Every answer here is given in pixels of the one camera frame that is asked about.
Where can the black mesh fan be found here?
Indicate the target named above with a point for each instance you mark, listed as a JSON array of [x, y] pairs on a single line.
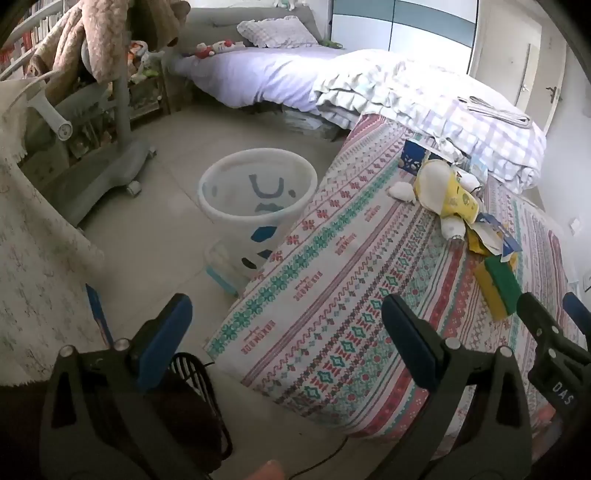
[[203, 406]]

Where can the red white stuffed toy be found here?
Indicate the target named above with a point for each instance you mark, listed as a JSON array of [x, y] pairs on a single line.
[[214, 48]]

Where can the crumpled white tissue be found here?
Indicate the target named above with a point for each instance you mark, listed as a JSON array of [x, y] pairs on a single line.
[[402, 191]]

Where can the white plastic bottle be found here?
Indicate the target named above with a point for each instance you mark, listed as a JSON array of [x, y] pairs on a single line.
[[450, 227]]

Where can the bookshelf with books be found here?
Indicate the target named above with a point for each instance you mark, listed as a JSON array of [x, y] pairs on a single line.
[[27, 37]]

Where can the blue white flattened carton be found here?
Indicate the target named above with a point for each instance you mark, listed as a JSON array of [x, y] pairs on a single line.
[[501, 233]]

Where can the clear box with blue edge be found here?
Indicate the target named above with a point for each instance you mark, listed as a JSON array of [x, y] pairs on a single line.
[[221, 277]]

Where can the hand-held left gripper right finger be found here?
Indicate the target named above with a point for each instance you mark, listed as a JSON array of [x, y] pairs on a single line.
[[411, 337]]

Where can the brown plush cloth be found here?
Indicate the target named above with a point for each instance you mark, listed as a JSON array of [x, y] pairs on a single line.
[[159, 18]]

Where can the grey rolling chair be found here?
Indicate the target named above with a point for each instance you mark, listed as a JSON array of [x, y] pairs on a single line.
[[106, 157]]

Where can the blue patterned box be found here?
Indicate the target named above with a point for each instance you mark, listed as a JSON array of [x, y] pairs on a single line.
[[412, 158]]

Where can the yellow paper piece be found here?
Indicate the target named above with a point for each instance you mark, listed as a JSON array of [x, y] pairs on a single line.
[[475, 242]]

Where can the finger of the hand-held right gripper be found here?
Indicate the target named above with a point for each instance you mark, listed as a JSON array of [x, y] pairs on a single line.
[[533, 311], [577, 307]]

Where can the white wall socket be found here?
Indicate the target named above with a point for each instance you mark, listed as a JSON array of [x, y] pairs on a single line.
[[576, 226], [587, 281]]

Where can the yellow green sponge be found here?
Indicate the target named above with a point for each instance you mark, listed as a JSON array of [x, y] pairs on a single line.
[[498, 286]]

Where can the patterned pillow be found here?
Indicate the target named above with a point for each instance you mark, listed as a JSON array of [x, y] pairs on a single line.
[[277, 31]]

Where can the folded newspaper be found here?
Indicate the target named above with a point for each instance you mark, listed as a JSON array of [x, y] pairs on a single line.
[[498, 113]]

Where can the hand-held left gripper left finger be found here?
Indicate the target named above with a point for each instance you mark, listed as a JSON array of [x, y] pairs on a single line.
[[168, 332]]

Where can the pink fuzzy blanket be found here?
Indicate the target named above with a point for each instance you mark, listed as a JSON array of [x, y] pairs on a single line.
[[101, 32]]

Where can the yellow packet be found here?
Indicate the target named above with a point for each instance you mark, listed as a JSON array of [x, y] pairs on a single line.
[[457, 201]]

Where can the plaid ruffled quilt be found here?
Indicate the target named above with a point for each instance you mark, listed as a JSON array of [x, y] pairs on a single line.
[[415, 92]]

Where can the white teal wardrobe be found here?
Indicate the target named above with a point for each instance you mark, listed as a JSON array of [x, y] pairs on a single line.
[[406, 23]]

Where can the white plastic trash bin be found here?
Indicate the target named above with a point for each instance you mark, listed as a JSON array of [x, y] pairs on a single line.
[[240, 249]]

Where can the wooden nightstand with toys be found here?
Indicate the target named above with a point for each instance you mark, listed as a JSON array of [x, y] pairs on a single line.
[[147, 87]]

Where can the bed with purple sheet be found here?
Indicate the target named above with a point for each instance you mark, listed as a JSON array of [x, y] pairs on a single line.
[[258, 74]]

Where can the white door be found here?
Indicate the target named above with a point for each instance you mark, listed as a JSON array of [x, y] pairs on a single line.
[[508, 69]]

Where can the cream patterned cloth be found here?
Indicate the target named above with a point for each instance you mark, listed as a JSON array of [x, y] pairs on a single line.
[[37, 277]]

